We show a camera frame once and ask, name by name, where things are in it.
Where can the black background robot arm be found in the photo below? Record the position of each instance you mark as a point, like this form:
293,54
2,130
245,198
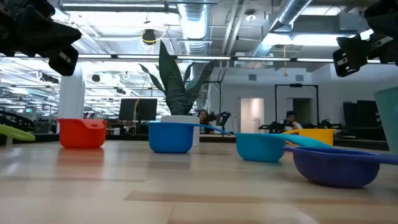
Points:
275,127
326,124
224,117

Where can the green exit sign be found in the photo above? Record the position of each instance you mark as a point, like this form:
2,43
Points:
29,110

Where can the smooth silver ventilation duct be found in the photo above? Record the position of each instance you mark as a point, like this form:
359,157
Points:
289,12

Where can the black computer monitor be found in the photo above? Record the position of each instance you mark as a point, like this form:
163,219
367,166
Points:
138,109

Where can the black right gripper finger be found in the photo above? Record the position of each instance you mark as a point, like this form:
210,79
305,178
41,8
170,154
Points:
385,15
351,54

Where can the cyan measuring cup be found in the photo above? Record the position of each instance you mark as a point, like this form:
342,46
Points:
258,147

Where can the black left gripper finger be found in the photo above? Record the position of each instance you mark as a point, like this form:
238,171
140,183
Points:
65,62
53,34

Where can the black storage cabinets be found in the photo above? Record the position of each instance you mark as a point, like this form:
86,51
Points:
363,113

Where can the white square column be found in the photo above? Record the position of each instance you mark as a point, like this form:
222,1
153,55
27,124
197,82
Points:
71,99

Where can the black hanging ceiling lamp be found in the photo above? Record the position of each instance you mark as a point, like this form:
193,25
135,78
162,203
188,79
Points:
149,36

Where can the ribbed silver ventilation duct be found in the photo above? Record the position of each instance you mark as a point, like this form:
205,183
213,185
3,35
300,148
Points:
194,25

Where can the yellow measuring cup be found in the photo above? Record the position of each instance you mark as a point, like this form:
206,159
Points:
320,136

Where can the person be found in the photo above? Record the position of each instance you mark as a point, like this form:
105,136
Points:
292,119
203,119

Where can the blue measuring cup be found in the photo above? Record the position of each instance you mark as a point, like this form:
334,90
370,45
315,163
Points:
171,138

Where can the grey laptop screen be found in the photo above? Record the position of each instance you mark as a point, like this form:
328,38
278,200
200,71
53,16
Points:
43,127

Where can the white round plant pot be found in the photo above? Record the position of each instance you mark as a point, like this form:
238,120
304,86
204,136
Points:
186,118

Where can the red measuring cup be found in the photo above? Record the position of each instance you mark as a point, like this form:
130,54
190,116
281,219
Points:
82,133

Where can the black metal frame stand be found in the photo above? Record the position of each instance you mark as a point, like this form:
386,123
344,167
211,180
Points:
220,96
295,85

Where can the white door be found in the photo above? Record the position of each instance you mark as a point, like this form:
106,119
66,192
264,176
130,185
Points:
252,115

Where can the green snake plant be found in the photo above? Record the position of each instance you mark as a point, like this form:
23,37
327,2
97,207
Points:
175,90

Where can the indigo measuring cup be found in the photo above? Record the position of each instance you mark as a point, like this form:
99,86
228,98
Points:
335,169

